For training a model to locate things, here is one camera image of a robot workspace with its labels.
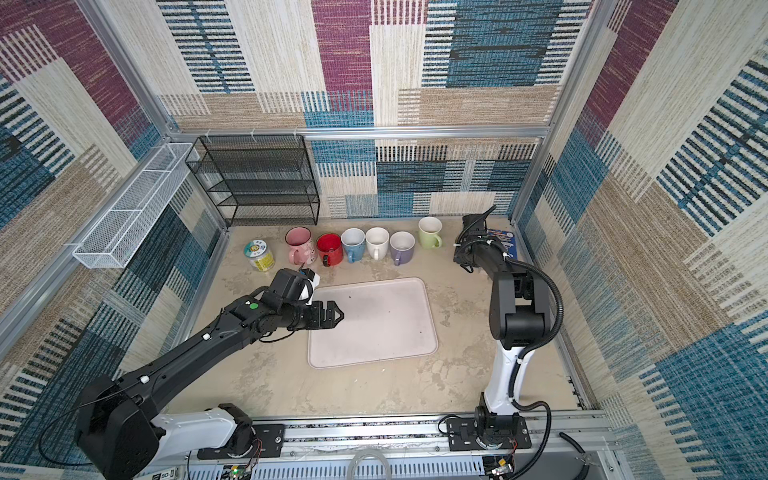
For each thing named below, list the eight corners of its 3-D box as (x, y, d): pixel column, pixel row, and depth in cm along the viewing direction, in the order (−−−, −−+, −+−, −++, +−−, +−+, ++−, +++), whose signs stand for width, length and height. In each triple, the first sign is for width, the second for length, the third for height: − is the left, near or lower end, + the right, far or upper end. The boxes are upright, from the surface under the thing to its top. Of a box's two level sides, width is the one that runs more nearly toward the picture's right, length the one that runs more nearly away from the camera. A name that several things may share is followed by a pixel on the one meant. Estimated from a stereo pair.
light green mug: (418, 254, 110) (420, 237, 103) (417, 233, 117) (418, 216, 110) (441, 254, 110) (444, 237, 103) (438, 233, 117) (441, 216, 110)
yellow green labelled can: (248, 271, 107) (240, 257, 101) (255, 253, 112) (247, 239, 106) (272, 271, 107) (265, 257, 101) (277, 253, 112) (271, 239, 106)
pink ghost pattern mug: (294, 276, 105) (286, 256, 97) (291, 248, 113) (283, 228, 105) (319, 270, 107) (313, 250, 98) (314, 243, 115) (308, 223, 106)
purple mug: (395, 272, 108) (395, 256, 101) (387, 249, 114) (387, 233, 107) (418, 266, 109) (420, 250, 102) (409, 244, 116) (410, 228, 109)
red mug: (327, 270, 108) (322, 254, 100) (314, 257, 112) (309, 240, 104) (347, 258, 111) (344, 241, 104) (334, 245, 115) (330, 227, 108)
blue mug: (342, 271, 107) (339, 253, 99) (345, 246, 114) (342, 227, 107) (364, 271, 107) (362, 253, 99) (365, 246, 114) (364, 227, 107)
